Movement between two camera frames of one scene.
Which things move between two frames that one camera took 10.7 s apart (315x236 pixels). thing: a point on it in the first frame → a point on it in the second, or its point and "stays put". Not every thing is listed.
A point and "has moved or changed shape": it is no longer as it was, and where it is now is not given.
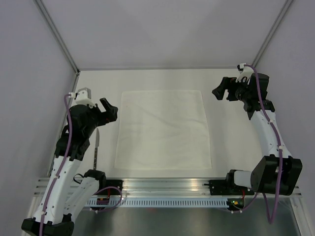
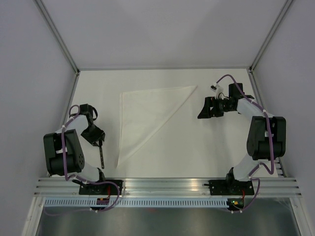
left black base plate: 104,183 stays put
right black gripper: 230,83 → 205,112
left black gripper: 109,115 → 100,134
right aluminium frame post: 280,16 stays put
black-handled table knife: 96,150 has moved or changed shape
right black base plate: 227,188 stays put
